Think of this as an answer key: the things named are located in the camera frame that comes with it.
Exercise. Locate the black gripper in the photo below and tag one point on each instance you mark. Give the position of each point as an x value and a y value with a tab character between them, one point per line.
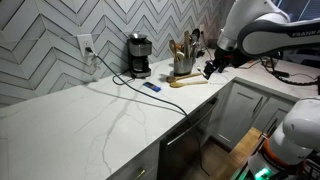
230	57

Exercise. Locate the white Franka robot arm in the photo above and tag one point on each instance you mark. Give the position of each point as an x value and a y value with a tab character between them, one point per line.
260	20

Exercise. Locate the small metal spoon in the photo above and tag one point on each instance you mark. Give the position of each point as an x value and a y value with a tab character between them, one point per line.
200	71

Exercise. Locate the metal utensil holder cup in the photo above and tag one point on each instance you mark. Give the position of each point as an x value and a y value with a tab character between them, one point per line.
183	67

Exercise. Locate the small orange-brown wooden spoon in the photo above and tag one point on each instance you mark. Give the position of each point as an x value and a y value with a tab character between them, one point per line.
179	47

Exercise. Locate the pale plastic spatula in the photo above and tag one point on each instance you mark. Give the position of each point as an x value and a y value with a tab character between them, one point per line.
180	55

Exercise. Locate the tall flat wooden spatula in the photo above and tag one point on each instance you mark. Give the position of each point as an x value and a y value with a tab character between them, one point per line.
186	41

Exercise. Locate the black ladle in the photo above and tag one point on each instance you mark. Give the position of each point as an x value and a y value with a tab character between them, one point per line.
196	34

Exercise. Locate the wide grey cabinet door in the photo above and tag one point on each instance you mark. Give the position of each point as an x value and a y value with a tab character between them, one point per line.
238	110

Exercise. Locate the brown round object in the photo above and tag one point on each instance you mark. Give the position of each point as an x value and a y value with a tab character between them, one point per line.
268	62

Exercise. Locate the blue rectangular packet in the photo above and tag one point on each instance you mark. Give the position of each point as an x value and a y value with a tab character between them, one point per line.
152	86

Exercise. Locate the black power adapter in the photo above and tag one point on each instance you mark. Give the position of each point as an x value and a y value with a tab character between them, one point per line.
280	73

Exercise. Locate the narrow grey cabinet door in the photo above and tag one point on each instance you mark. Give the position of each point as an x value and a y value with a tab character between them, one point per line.
273	113

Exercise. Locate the black steel coffee maker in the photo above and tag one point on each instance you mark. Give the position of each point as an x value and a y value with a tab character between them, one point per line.
139	50

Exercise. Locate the black dishwasher front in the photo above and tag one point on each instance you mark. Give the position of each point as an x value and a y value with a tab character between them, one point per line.
181	146

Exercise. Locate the wooden board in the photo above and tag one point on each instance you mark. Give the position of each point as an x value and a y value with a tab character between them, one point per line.
238	156

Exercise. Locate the small black object by wall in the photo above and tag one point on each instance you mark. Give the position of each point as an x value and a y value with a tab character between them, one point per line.
200	52

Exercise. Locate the small white wall outlet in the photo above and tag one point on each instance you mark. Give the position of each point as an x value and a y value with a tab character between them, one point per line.
201	28

